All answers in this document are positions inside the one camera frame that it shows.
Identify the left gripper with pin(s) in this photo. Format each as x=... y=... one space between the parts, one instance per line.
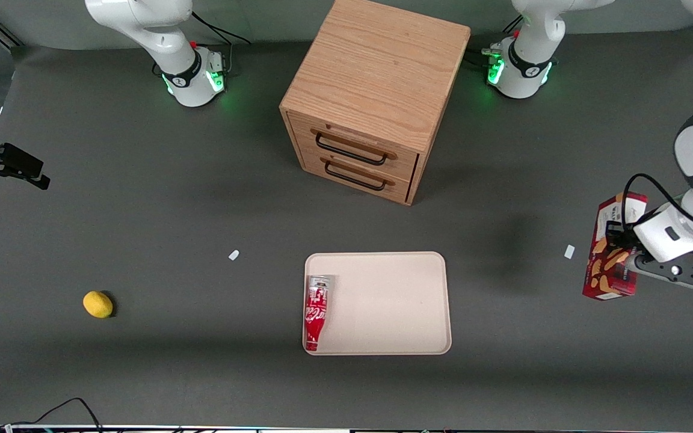
x=618 y=236

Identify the red cookie box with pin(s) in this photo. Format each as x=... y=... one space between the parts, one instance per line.
x=605 y=270

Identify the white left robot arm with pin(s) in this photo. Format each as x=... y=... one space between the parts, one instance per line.
x=527 y=72

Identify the beige plastic tray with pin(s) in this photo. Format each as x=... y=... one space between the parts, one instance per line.
x=388 y=300

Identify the yellow lemon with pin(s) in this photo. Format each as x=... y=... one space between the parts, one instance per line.
x=98 y=304

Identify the wooden drawer front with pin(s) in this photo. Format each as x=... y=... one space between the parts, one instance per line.
x=352 y=180
x=352 y=139

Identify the wooden drawer cabinet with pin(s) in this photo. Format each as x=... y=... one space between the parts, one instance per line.
x=376 y=66

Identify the red cola bottle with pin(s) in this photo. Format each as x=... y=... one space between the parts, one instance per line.
x=316 y=310

